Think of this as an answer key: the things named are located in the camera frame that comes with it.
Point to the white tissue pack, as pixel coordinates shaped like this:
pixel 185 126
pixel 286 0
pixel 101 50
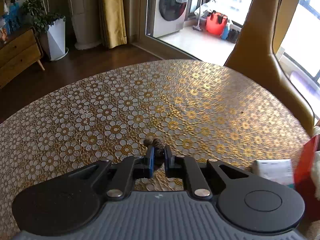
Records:
pixel 280 171

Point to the red bucket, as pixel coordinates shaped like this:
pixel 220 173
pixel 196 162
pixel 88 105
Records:
pixel 216 23

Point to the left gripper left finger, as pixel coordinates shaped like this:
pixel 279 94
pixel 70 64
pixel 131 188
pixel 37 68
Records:
pixel 123 175

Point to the white plant pot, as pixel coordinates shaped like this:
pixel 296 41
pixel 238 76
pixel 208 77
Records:
pixel 56 40

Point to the white floor air conditioner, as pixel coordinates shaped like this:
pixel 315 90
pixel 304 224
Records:
pixel 85 21

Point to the wooden drawer cabinet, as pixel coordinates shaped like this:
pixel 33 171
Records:
pixel 20 50

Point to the yellow curtain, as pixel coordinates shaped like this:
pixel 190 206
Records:
pixel 112 23

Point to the red square box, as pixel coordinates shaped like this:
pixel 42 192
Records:
pixel 302 177

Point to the white washing machine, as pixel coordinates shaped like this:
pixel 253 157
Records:
pixel 166 17

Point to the mustard leather chair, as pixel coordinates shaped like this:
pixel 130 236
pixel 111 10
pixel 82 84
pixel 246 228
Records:
pixel 253 57

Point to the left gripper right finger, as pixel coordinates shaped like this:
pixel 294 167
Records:
pixel 187 169

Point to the green potted plant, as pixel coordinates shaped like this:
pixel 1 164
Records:
pixel 40 18

